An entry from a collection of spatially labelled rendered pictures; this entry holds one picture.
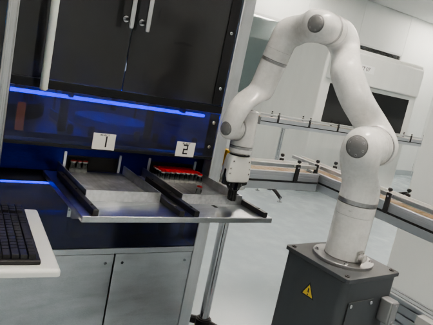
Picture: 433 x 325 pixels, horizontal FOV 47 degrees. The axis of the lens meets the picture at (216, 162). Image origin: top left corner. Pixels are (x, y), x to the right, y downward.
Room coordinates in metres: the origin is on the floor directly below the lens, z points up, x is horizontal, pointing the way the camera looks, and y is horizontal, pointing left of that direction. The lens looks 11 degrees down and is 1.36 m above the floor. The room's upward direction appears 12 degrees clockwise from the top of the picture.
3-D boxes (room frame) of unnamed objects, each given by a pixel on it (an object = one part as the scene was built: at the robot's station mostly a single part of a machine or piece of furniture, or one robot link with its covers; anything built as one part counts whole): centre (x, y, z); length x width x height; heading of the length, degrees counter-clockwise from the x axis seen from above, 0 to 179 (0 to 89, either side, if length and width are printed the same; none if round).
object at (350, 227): (1.52, -0.45, 0.95); 0.19 x 0.19 x 0.18
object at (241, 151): (1.80, -0.08, 1.09); 0.09 x 0.08 x 0.03; 124
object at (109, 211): (1.75, 0.18, 0.87); 0.70 x 0.48 x 0.02; 124
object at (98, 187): (1.72, 0.36, 0.90); 0.34 x 0.26 x 0.04; 34
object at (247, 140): (1.79, -0.07, 1.17); 0.09 x 0.08 x 0.13; 144
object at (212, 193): (1.90, 0.08, 0.90); 0.34 x 0.26 x 0.04; 35
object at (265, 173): (2.42, -0.22, 0.92); 0.69 x 0.16 x 0.16; 124
